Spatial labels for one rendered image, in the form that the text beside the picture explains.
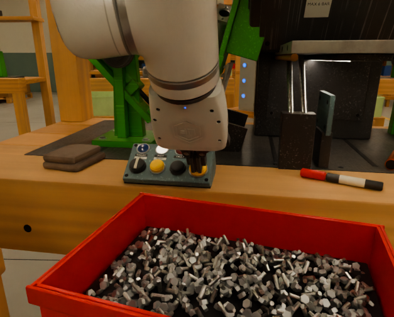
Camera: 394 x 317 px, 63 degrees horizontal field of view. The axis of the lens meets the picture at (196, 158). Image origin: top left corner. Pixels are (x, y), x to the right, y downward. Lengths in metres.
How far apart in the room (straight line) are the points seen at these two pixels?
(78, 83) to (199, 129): 0.87
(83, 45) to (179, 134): 0.17
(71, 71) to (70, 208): 0.71
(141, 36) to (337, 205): 0.38
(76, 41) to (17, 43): 12.04
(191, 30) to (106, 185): 0.33
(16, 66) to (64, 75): 11.19
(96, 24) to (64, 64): 0.94
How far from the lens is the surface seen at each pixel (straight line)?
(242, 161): 0.67
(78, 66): 1.24
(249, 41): 0.72
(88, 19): 0.32
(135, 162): 0.55
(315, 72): 0.89
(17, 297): 1.90
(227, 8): 0.82
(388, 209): 0.56
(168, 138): 0.44
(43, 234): 0.68
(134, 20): 0.32
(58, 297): 0.31
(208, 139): 0.43
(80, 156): 0.65
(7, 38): 12.52
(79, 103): 1.25
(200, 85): 0.36
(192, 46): 0.33
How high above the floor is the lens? 1.11
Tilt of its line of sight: 18 degrees down
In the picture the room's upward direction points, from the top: straight up
